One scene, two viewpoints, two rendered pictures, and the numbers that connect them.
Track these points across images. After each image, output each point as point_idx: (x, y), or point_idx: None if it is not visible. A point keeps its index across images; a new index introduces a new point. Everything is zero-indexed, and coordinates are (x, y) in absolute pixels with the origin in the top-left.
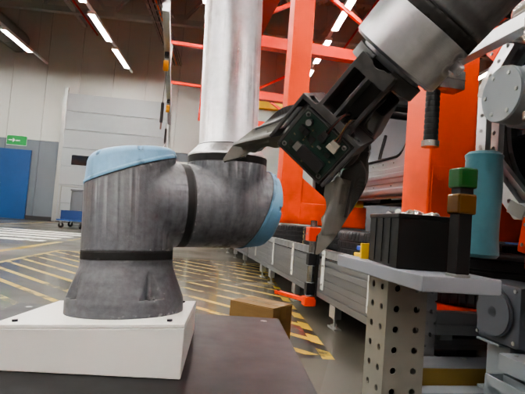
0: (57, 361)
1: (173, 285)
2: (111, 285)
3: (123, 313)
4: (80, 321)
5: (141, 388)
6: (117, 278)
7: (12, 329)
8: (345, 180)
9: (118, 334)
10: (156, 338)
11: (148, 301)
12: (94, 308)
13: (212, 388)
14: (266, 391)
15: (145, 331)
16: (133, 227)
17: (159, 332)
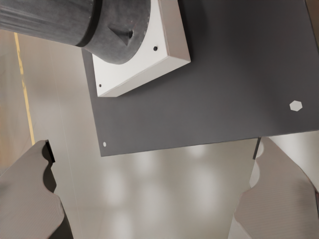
0: (132, 87)
1: (128, 2)
2: (106, 52)
3: (128, 56)
4: (119, 74)
5: (177, 87)
6: (103, 48)
7: (105, 93)
8: None
9: (141, 74)
10: (160, 65)
11: (131, 40)
12: (115, 63)
13: (214, 64)
14: (256, 48)
15: (151, 68)
16: (62, 26)
17: (158, 64)
